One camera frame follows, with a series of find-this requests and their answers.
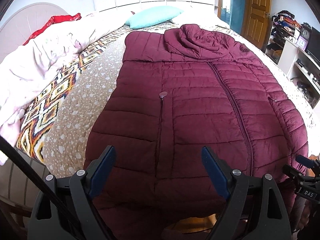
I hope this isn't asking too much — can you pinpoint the maroon quilted puffer jacket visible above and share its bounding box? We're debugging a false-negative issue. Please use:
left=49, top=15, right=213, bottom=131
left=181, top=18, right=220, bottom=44
left=85, top=24, right=308, bottom=239

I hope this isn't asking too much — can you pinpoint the pile of clothes on shelf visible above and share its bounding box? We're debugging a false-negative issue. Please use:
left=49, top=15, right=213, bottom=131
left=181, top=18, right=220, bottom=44
left=272, top=10, right=301, bottom=33

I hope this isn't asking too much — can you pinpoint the patterned beige quilted bedspread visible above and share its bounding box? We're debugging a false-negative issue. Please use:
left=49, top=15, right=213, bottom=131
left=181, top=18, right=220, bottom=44
left=15, top=21, right=320, bottom=179

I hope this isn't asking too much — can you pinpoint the white shelving unit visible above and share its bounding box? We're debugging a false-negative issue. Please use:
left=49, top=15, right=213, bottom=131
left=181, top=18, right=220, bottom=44
left=265, top=22, right=319, bottom=109

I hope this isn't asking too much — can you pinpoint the black television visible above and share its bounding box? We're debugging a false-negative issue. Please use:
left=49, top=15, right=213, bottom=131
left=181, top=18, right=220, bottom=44
left=306, top=27, right=320, bottom=62

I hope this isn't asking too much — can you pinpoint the small desk clock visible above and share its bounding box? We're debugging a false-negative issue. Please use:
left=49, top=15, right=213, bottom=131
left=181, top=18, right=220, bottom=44
left=300, top=22, right=312, bottom=41

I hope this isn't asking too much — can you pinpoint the pink white floral duvet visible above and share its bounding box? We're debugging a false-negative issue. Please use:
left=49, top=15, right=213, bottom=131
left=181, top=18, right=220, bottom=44
left=1, top=9, right=132, bottom=163

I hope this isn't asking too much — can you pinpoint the blue curtain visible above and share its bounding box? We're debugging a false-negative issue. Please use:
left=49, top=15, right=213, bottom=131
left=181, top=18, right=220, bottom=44
left=220, top=0, right=246, bottom=34

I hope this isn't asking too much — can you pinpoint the wooden door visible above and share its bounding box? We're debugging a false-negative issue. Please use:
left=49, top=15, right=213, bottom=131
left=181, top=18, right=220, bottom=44
left=241, top=0, right=271, bottom=49

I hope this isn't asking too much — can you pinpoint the white pillow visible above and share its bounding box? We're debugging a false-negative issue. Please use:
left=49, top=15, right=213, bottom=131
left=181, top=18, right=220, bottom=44
left=169, top=8, right=230, bottom=29

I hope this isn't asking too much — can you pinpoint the round beige headboard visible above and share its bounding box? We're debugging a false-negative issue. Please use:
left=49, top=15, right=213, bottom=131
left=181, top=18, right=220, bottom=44
left=0, top=3, right=67, bottom=60

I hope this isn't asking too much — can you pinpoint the red pillow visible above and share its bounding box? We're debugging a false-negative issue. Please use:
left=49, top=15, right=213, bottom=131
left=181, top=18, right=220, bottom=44
left=23, top=12, right=82, bottom=46

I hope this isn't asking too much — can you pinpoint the turquoise pillow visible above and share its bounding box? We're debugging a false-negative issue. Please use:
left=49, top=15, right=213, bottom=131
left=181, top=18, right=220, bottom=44
left=125, top=6, right=181, bottom=29

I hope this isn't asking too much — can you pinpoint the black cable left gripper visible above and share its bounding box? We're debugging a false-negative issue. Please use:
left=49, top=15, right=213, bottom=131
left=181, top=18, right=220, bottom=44
left=0, top=135, right=61, bottom=205

